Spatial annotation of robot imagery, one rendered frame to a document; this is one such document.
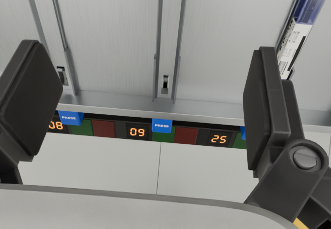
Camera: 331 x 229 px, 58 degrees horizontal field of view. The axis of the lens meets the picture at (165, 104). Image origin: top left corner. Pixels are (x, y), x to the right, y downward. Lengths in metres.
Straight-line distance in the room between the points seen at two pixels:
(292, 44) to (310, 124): 0.11
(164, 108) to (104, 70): 0.08
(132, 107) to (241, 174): 0.84
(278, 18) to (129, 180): 0.91
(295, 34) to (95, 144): 0.91
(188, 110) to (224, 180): 0.81
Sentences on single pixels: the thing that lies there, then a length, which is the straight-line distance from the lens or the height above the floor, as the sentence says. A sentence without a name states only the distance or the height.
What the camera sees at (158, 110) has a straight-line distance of 0.32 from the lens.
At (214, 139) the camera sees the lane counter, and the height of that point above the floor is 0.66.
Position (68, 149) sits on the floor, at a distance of 1.13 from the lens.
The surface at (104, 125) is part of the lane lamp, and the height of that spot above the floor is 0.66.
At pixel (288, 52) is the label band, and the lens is 0.29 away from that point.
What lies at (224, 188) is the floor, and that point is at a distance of 1.13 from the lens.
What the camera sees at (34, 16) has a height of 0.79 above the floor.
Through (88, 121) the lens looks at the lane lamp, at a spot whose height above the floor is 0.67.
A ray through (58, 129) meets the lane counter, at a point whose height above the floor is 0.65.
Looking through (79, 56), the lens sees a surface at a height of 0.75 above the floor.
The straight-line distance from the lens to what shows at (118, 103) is 0.33.
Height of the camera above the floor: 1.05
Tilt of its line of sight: 87 degrees down
